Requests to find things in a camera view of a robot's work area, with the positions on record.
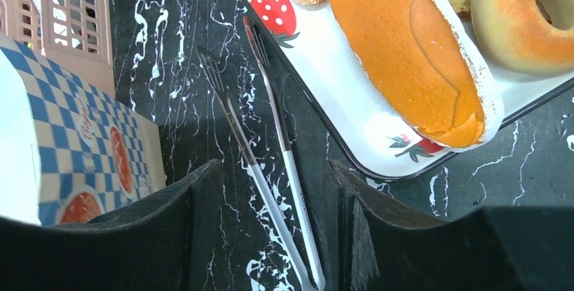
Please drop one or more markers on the pink plastic file organizer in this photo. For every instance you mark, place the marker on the pink plastic file organizer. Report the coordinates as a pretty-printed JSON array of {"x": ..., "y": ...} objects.
[{"x": 73, "y": 33}]

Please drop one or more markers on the fake brown bread loaf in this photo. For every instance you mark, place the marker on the fake brown bread loaf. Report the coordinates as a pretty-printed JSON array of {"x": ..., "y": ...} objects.
[{"x": 419, "y": 57}]

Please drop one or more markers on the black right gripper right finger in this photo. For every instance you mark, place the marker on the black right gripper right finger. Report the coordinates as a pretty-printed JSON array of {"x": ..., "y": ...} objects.
[{"x": 374, "y": 242}]

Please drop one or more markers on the strawberry pattern white tray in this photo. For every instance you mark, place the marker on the strawberry pattern white tray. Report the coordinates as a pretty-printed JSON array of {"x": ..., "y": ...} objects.
[{"x": 372, "y": 135}]

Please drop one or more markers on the blue checkered paper bag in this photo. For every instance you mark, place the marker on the blue checkered paper bag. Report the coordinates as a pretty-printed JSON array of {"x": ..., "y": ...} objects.
[{"x": 69, "y": 151}]

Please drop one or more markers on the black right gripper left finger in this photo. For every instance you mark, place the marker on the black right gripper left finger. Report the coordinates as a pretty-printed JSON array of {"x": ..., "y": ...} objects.
[{"x": 161, "y": 242}]

